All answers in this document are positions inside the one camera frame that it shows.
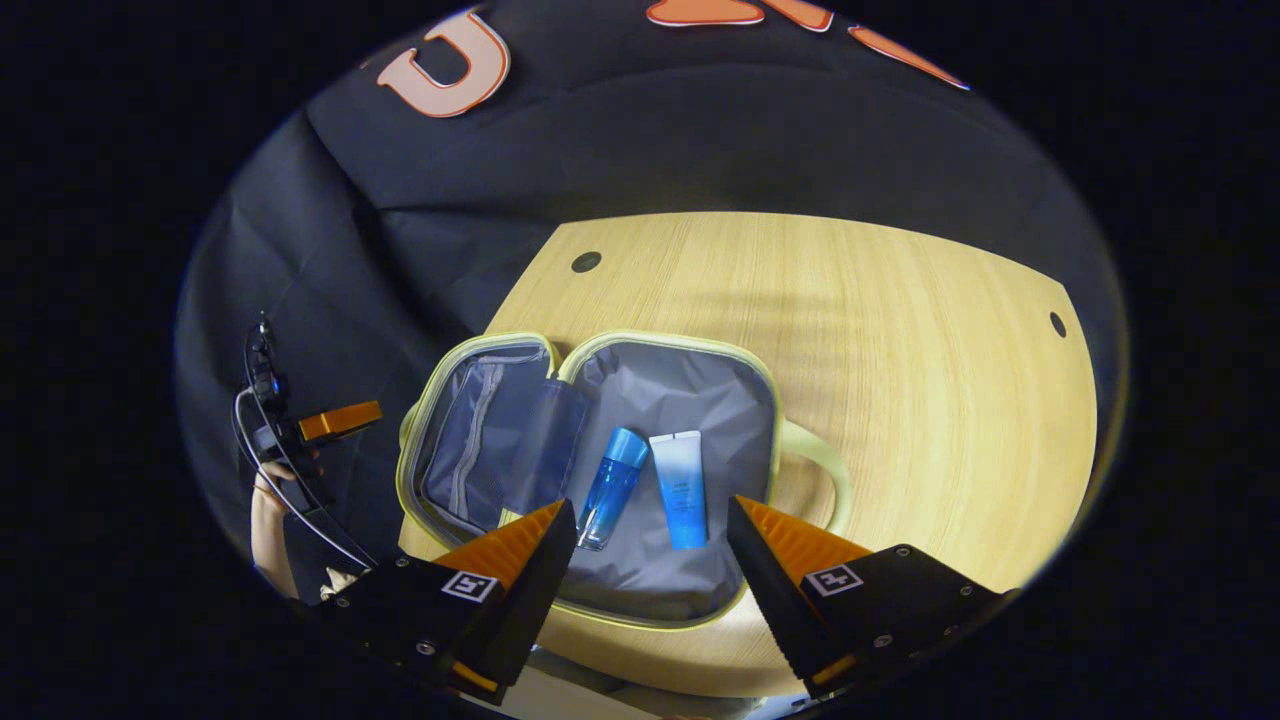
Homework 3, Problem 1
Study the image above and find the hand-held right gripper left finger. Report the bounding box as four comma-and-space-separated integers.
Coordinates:
318, 498, 580, 707

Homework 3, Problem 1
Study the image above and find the white and blue tube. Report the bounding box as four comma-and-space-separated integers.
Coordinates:
648, 430, 709, 550

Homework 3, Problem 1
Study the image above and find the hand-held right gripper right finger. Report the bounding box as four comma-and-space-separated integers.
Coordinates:
725, 495, 1019, 699

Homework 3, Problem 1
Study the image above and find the cream yellow-trimmed suitcase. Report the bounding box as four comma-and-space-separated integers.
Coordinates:
397, 330, 854, 631

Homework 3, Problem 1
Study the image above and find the black cable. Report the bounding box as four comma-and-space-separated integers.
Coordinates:
233, 385, 379, 569

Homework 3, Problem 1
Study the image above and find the blue skin care bottle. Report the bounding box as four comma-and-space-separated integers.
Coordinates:
577, 427, 650, 551

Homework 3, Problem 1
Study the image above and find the person's beige clothing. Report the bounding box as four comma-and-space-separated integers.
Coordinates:
500, 650, 761, 720

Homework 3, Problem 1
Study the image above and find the black backdrop cloth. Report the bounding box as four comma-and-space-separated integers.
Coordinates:
178, 0, 1126, 591

